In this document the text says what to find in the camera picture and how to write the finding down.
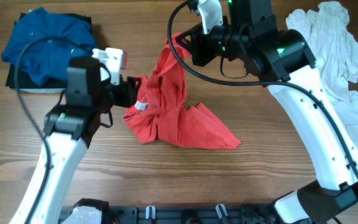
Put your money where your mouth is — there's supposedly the red printed t-shirt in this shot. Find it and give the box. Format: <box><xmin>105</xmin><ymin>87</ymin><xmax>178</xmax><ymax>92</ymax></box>
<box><xmin>122</xmin><ymin>43</ymin><xmax>241</xmax><ymax>150</ymax></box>

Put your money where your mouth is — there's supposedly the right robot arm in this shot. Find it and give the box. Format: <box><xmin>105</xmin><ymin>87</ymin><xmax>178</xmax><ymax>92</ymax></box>
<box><xmin>168</xmin><ymin>0</ymin><xmax>358</xmax><ymax>223</ymax></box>

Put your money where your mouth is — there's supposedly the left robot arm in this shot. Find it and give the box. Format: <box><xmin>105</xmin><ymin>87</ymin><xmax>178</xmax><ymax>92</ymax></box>
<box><xmin>11</xmin><ymin>56</ymin><xmax>138</xmax><ymax>223</ymax></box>

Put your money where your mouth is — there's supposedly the light grey folded garment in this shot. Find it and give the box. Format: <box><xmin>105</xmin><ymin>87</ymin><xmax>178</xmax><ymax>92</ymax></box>
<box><xmin>19</xmin><ymin>88</ymin><xmax>65</xmax><ymax>94</ymax></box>

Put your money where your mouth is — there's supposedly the blue polo shirt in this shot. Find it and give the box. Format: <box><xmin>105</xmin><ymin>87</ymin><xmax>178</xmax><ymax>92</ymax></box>
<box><xmin>1</xmin><ymin>7</ymin><xmax>96</xmax><ymax>85</ymax></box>

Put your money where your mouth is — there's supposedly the black folded garment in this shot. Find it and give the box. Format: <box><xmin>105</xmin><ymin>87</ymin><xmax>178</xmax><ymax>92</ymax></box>
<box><xmin>5</xmin><ymin>12</ymin><xmax>94</xmax><ymax>91</ymax></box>

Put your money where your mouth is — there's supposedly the white crumpled t-shirt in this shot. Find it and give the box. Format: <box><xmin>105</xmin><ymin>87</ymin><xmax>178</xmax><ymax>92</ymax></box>
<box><xmin>286</xmin><ymin>1</ymin><xmax>358</xmax><ymax>148</ymax></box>

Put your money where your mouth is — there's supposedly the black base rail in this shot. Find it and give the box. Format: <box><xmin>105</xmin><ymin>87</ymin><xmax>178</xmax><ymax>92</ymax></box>
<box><xmin>59</xmin><ymin>203</ymin><xmax>276</xmax><ymax>224</ymax></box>

